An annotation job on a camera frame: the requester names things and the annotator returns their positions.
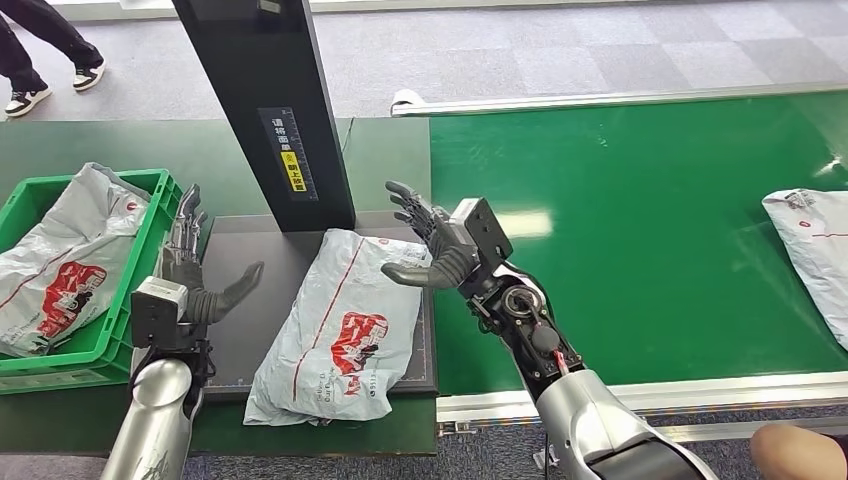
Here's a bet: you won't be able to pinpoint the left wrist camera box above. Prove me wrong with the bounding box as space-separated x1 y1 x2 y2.
129 276 189 350

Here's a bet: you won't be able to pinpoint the black inbound scanner machine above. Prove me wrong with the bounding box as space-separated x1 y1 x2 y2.
170 0 439 404

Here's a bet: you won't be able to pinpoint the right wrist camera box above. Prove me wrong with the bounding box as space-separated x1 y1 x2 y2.
449 196 515 281

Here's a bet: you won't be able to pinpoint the white conveyor end cap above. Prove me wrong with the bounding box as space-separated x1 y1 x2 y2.
390 89 429 118

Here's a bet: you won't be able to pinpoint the thin aluminium conveyor rail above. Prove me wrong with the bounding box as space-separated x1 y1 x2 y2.
390 81 848 119

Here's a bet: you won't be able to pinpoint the person's knee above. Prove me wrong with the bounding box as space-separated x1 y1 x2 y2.
749 423 848 480

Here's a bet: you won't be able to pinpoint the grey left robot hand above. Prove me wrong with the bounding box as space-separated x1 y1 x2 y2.
160 184 266 327

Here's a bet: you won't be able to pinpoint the person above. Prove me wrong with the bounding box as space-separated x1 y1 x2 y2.
0 0 108 120

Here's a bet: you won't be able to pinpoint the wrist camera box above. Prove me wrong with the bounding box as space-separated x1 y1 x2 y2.
129 276 189 350
449 196 515 281

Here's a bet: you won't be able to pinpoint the wide aluminium conveyor rail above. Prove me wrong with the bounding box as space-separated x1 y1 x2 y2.
435 370 848 445

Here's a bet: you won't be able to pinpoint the green plastic crate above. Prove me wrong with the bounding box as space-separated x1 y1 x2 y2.
0 168 185 397

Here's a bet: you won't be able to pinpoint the grey red-printed mailer bag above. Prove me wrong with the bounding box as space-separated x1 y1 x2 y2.
0 162 153 360
761 188 848 354
242 227 433 428

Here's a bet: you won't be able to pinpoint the black yellow column label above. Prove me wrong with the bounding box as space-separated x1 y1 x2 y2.
257 106 320 203

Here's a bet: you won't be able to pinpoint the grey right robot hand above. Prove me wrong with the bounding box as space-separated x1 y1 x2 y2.
380 180 480 291

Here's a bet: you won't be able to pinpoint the green conveyor belt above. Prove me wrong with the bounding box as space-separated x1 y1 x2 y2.
429 90 848 397

